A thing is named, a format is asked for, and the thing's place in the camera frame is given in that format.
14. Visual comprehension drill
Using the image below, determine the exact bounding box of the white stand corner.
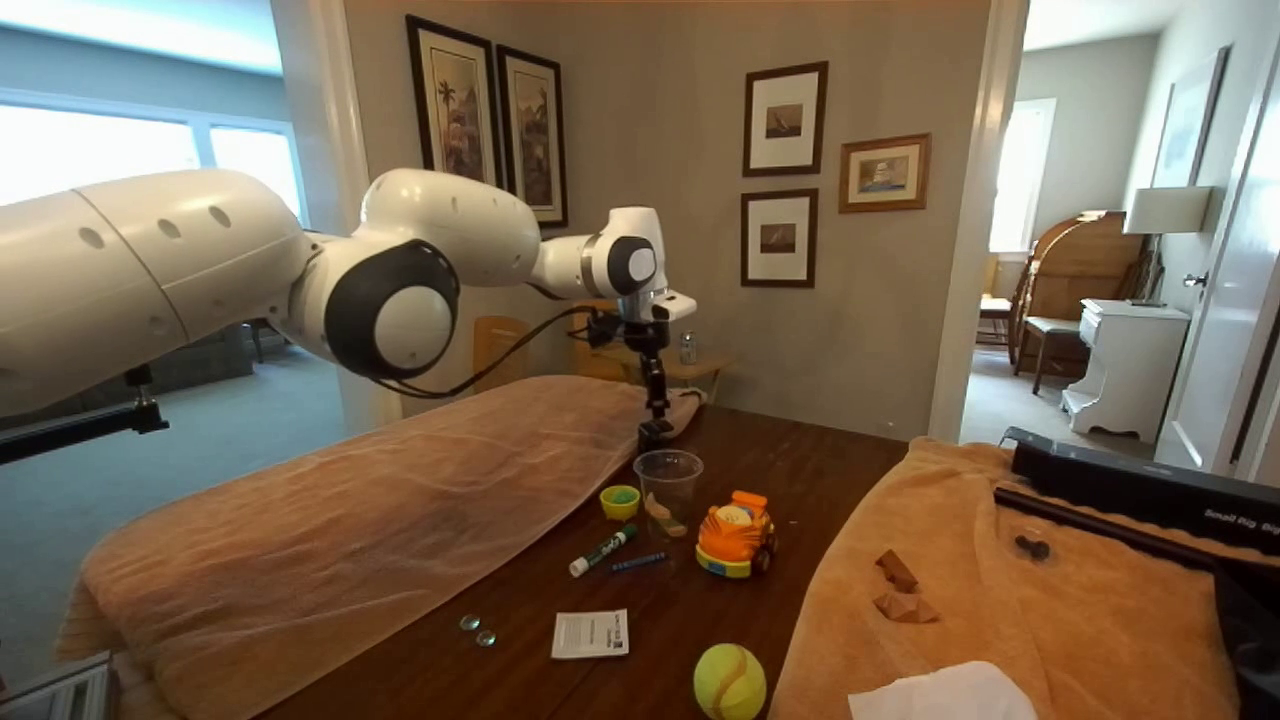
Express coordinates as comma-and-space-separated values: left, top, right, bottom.
0, 650, 122, 720

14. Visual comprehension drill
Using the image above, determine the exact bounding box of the brown wooden piece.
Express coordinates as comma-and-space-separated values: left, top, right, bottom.
872, 546, 922, 595
872, 593, 945, 628

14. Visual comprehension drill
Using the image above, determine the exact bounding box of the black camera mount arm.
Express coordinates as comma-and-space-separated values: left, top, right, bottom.
0, 362, 174, 469

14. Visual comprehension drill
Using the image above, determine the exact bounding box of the wicker chair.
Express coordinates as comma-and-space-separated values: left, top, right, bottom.
1006, 208, 1153, 401

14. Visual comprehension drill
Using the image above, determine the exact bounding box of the small wooden block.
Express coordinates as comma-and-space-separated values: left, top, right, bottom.
639, 491, 693, 540

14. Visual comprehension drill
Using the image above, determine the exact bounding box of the large orange towel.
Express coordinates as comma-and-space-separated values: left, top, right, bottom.
56, 371, 710, 720

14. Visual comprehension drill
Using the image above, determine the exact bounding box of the yellow tennis ball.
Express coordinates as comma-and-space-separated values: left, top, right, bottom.
688, 641, 773, 720

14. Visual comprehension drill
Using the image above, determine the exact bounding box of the long black rod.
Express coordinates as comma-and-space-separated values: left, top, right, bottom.
994, 483, 1280, 580

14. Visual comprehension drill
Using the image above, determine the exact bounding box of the white paper card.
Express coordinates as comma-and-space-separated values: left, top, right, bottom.
549, 608, 632, 662

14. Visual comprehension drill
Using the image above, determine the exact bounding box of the small wooden table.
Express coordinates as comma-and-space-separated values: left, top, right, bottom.
573, 322, 735, 401

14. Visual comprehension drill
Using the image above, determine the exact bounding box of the small yellow cup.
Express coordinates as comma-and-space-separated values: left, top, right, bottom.
598, 479, 643, 523

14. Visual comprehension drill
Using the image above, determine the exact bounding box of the tall black framed picture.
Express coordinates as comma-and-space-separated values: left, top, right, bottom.
403, 11, 503, 185
495, 42, 573, 230

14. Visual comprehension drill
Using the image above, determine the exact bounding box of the black bag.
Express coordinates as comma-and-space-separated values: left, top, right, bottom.
1211, 554, 1280, 720

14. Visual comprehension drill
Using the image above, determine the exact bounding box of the white door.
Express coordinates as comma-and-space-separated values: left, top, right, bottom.
1153, 34, 1280, 489

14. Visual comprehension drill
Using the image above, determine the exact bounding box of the clear plastic cup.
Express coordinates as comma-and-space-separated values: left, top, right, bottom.
632, 443, 710, 532

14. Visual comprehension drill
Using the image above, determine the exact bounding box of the black clamp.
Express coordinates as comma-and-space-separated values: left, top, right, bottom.
637, 413, 684, 457

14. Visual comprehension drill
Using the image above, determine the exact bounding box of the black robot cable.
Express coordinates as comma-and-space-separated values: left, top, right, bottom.
384, 300, 599, 404

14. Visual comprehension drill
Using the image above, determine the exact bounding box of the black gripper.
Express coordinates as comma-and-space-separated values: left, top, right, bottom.
619, 317, 677, 423

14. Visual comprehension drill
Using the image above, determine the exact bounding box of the white cabinet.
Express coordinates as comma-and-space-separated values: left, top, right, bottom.
1060, 294, 1194, 446

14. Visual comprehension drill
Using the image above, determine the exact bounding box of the white cloth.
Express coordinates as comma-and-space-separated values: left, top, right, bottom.
848, 657, 1042, 720

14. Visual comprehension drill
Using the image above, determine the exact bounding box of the pale framed picture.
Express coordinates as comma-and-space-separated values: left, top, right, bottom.
1153, 42, 1238, 193

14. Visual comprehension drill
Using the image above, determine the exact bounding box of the green white marker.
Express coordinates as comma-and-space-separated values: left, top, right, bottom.
565, 521, 643, 580

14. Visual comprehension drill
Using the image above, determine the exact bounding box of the white shade lamp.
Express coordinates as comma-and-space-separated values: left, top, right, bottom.
1125, 185, 1216, 239

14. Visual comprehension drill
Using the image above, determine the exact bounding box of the orange toy truck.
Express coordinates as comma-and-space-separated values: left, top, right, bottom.
693, 489, 780, 585

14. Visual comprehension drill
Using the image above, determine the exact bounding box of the small black framed picture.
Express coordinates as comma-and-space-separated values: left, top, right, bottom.
741, 61, 832, 179
735, 187, 820, 293

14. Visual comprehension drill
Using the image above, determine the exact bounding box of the long black case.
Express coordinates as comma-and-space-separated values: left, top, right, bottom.
998, 423, 1280, 559

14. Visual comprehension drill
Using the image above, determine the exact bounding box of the bright window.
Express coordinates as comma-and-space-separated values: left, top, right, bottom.
0, 94, 305, 212

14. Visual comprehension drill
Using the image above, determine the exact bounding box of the dark sofa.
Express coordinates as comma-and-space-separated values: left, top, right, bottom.
118, 320, 259, 404

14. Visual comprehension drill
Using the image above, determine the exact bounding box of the wooden framed picture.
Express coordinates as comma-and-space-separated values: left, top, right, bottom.
836, 131, 936, 216

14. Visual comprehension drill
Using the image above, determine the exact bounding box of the blue crayon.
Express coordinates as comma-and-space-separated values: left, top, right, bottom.
604, 546, 677, 575

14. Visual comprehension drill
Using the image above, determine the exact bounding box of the wooden chair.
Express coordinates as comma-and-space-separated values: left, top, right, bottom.
469, 310, 532, 395

